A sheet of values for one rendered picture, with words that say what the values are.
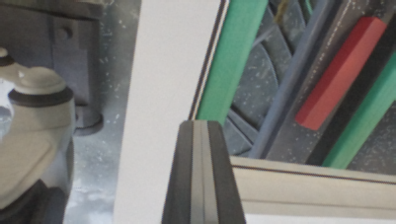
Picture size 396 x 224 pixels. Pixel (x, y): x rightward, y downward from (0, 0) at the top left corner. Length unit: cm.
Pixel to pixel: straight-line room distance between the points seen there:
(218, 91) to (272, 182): 15
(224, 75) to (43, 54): 89
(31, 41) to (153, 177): 91
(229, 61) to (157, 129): 11
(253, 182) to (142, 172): 16
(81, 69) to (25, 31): 23
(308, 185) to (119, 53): 98
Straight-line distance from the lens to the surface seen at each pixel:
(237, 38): 21
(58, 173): 50
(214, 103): 23
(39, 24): 101
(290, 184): 32
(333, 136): 37
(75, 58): 96
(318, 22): 64
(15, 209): 36
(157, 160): 17
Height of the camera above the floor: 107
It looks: 62 degrees down
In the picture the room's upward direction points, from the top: 162 degrees clockwise
